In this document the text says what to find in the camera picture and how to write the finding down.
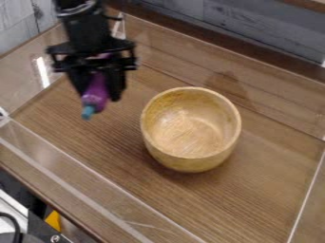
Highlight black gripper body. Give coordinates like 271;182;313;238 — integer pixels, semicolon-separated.
45;9;137;72

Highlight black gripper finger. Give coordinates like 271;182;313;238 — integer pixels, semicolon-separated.
105;68;125;102
68;69;92;96

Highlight purple toy eggplant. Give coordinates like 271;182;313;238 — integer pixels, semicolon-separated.
81;73;109;121

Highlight brown wooden bowl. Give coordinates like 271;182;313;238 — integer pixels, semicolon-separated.
139;86;242;173

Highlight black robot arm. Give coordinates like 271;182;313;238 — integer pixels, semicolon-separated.
45;0;137;102

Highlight yellow black device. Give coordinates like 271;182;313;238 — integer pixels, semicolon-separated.
24;210;75;243

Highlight clear acrylic corner bracket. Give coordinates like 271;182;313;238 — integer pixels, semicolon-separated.
111;12;125;40

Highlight clear acrylic tray wall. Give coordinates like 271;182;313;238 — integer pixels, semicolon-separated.
0;114;206;243

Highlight black cable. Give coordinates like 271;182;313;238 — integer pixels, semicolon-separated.
0;212;22;243

